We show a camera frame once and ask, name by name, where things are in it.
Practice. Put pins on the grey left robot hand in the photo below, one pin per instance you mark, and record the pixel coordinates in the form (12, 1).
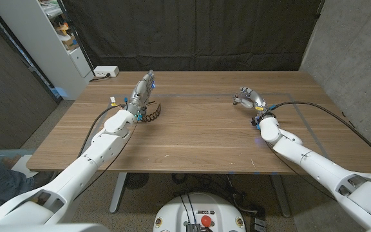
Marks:
(140, 95)

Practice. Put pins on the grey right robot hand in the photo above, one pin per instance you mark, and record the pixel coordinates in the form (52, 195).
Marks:
(253, 98)

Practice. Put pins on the small brown lipstick tube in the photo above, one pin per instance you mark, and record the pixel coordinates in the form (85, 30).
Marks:
(235, 99)

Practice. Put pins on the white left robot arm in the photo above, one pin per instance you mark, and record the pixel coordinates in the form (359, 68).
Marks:
(92, 154)

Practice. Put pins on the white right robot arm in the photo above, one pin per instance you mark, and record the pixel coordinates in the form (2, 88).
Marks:
(317, 164)

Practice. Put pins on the white power strip box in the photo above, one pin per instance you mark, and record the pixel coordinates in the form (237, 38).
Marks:
(106, 71)

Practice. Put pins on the black curtain backdrop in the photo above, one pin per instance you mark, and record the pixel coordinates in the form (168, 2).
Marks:
(192, 32)

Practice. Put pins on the black round floor fan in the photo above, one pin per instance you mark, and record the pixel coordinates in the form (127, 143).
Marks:
(136, 180)

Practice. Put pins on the cardboard box on shelf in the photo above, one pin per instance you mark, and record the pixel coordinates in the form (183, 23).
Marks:
(71, 42)

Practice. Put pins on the grey table leg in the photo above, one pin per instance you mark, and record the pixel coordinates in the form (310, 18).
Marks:
(118, 193)
(280, 193)

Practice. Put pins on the orange toy figure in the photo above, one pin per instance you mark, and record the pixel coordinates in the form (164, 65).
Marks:
(63, 28)

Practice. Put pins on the white shelf cabinet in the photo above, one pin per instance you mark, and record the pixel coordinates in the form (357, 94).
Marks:
(43, 48)

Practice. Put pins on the white robot torso base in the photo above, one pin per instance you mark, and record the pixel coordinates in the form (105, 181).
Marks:
(198, 206)

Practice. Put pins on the red emergency stop button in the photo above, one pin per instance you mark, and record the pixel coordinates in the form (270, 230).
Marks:
(206, 220)

